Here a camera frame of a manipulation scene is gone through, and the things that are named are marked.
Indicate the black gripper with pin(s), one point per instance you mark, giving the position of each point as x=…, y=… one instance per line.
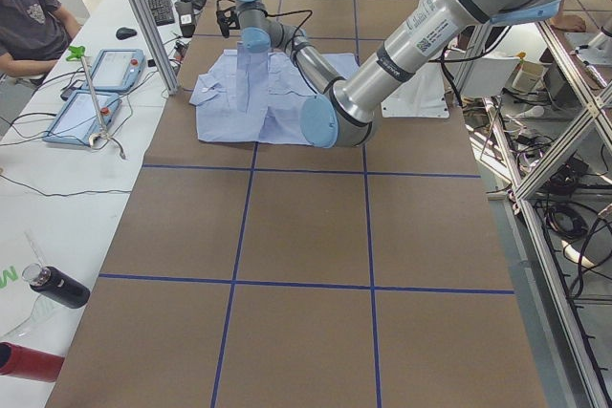
x=247, y=41

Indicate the blue striped button shirt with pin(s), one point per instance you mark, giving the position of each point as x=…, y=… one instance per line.
x=263, y=97

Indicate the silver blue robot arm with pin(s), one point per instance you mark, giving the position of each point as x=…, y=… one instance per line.
x=342, y=113

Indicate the black keyboard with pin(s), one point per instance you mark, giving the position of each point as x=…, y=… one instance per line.
x=161, y=11

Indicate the black computer mouse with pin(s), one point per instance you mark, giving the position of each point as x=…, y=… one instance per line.
x=124, y=33

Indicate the upper blue teach pendant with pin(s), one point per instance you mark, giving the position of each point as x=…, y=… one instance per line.
x=117, y=70

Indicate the blue teach pendant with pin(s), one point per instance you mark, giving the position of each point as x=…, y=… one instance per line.
x=117, y=70
x=77, y=121

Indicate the metal stand with green clip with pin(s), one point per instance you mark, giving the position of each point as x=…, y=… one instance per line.
x=78, y=53

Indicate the lower blue teach pendant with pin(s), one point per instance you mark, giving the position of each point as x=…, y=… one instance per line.
x=77, y=121

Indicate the seated person in grey shirt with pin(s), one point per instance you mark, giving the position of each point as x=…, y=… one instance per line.
x=34, y=35

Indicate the black water bottle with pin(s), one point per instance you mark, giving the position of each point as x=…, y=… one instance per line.
x=56, y=285

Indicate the clear plastic bag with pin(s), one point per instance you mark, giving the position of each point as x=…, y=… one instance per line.
x=17, y=298

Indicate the red water bottle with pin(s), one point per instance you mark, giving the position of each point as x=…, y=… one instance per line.
x=23, y=362

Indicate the aluminium frame post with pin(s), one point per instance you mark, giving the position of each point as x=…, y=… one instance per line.
x=155, y=45

